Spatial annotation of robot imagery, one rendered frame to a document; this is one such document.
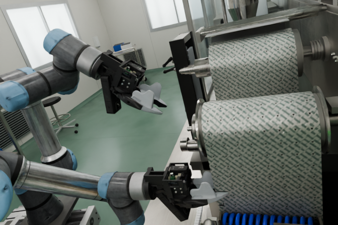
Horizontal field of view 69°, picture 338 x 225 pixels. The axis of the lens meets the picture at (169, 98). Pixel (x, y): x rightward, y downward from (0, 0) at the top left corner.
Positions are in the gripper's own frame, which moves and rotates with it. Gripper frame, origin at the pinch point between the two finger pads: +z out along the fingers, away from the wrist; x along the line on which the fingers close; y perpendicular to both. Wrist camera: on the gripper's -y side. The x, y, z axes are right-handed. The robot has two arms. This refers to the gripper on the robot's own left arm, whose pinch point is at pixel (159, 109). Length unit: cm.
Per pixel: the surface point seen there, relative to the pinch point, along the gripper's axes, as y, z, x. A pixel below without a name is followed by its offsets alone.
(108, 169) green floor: -193, -26, 138
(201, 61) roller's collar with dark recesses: 10.9, 3.2, 21.0
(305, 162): 12.5, 32.9, -8.8
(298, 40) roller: 30.5, 23.0, 17.3
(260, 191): 0.1, 30.9, -8.7
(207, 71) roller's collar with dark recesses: 9.5, 6.7, 19.4
